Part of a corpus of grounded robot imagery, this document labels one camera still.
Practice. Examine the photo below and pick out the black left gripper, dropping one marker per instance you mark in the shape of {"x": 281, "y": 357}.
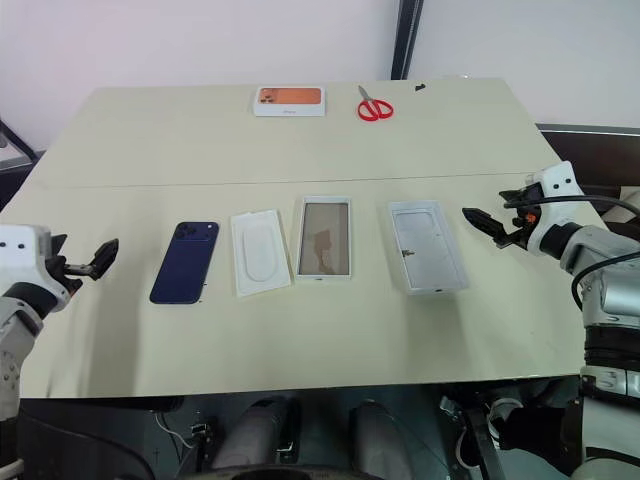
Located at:
{"x": 57, "y": 262}

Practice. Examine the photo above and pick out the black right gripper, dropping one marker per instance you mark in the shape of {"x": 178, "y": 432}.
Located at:
{"x": 522, "y": 194}

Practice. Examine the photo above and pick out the white phone box lid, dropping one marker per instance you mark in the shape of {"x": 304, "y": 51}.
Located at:
{"x": 430, "y": 250}

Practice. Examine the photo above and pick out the dark blue smartphone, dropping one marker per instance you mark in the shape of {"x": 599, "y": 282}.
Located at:
{"x": 185, "y": 265}

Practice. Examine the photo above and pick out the white paper insert tray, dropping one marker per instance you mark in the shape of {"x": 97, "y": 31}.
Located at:
{"x": 260, "y": 255}

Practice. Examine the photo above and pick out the white phone box bottom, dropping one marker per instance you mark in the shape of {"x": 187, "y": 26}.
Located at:
{"x": 325, "y": 240}

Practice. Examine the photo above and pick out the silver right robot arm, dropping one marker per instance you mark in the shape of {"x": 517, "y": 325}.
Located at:
{"x": 620, "y": 295}

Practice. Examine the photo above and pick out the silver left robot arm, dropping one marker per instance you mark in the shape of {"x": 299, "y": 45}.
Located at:
{"x": 15, "y": 345}

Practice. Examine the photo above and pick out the white box with orange phone print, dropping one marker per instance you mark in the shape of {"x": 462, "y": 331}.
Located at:
{"x": 290, "y": 100}

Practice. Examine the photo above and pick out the dark side cabinet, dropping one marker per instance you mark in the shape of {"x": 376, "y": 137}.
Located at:
{"x": 590, "y": 150}

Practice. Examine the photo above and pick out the dark metal shelf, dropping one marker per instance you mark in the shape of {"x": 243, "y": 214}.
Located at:
{"x": 12, "y": 150}

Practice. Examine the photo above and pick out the black vertical pole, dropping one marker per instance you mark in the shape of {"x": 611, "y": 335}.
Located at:
{"x": 407, "y": 35}

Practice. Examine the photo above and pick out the grey rounded shape under table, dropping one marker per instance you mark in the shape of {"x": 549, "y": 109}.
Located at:
{"x": 255, "y": 430}

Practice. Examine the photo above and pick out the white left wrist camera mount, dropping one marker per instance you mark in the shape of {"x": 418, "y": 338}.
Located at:
{"x": 22, "y": 250}

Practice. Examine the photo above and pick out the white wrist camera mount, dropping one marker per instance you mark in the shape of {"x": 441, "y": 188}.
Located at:
{"x": 22, "y": 250}
{"x": 557, "y": 182}

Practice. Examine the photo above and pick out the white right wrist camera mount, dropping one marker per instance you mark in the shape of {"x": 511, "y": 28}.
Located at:
{"x": 557, "y": 182}

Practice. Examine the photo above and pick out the black metal bracket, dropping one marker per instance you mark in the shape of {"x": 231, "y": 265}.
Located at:
{"x": 477, "y": 435}

